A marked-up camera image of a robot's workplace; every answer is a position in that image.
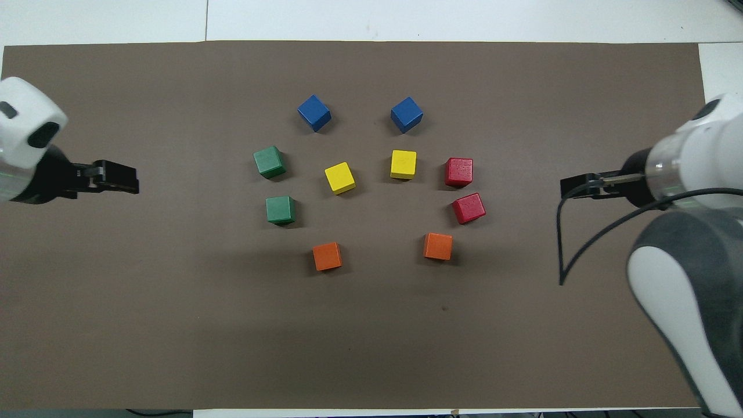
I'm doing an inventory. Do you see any orange wooden block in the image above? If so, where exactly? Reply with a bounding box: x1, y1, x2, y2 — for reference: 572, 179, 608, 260
423, 232, 454, 261
312, 242, 343, 272

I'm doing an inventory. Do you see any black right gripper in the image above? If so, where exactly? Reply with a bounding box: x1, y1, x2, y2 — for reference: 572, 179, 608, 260
560, 172, 630, 200

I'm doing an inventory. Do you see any brown table mat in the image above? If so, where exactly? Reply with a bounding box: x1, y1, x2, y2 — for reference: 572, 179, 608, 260
0, 39, 739, 412

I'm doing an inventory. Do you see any green wooden block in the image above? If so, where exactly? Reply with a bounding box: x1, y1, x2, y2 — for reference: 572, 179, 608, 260
265, 196, 297, 226
253, 145, 287, 179

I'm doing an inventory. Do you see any red wooden block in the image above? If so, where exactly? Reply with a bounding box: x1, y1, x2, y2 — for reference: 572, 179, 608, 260
452, 193, 487, 225
445, 157, 474, 188

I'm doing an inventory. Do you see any yellow wooden block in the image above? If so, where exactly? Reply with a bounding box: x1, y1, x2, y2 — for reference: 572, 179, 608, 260
389, 149, 418, 181
324, 161, 357, 196

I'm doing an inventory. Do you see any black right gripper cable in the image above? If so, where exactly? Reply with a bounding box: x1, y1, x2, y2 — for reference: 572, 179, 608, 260
556, 174, 743, 286

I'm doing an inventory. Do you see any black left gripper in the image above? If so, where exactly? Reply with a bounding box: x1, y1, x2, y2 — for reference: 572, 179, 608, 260
74, 160, 140, 194

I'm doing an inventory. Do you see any blue wooden block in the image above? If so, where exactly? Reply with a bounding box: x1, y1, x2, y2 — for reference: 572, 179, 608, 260
297, 94, 333, 133
390, 96, 424, 135

